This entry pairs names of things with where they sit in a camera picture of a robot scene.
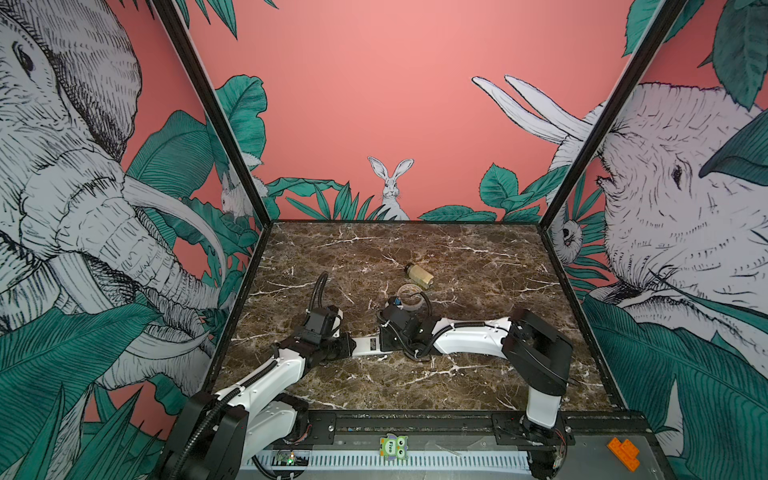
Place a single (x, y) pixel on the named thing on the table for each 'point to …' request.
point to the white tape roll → (410, 296)
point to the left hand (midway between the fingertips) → (356, 342)
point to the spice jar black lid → (418, 274)
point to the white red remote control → (368, 345)
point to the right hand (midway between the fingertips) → (375, 339)
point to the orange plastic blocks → (626, 452)
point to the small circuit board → (285, 458)
